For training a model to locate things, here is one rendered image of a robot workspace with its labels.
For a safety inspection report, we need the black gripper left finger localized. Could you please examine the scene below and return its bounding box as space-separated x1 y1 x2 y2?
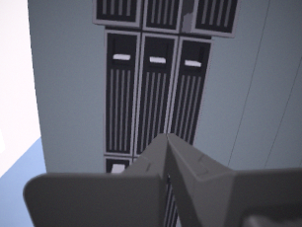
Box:
23 133 169 227

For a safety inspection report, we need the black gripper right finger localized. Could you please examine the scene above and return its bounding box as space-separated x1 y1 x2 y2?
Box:
167 133 302 227

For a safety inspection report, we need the black server rack frame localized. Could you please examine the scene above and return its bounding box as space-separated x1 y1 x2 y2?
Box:
28 0 302 173

